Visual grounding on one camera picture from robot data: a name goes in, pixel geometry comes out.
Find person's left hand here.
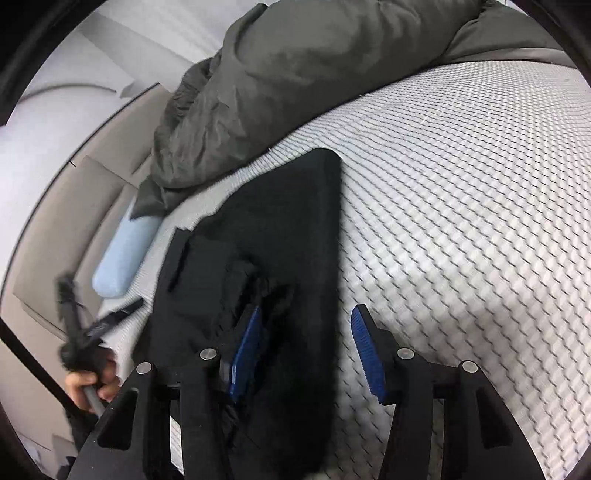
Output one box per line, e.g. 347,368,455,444
65,348,121,414

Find dark grey duvet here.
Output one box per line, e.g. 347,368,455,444
132,1,570,217

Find beige upholstered headboard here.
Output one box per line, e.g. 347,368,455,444
1,85,170,383

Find light blue pillow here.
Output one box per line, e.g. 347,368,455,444
92,211,162,299

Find black pants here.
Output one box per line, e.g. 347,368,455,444
132,148,342,479

